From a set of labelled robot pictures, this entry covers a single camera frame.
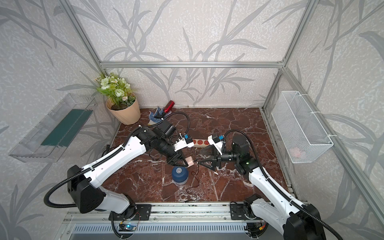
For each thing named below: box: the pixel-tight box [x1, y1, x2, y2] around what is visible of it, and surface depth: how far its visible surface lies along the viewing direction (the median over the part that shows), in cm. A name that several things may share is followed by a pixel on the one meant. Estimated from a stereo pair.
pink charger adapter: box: [185, 156, 194, 168], surface depth 70 cm
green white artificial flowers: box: [95, 72, 136, 109], surface depth 97 cm
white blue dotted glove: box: [147, 106, 172, 126], surface depth 117 cm
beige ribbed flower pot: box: [105, 92, 141, 125], surface depth 102 cm
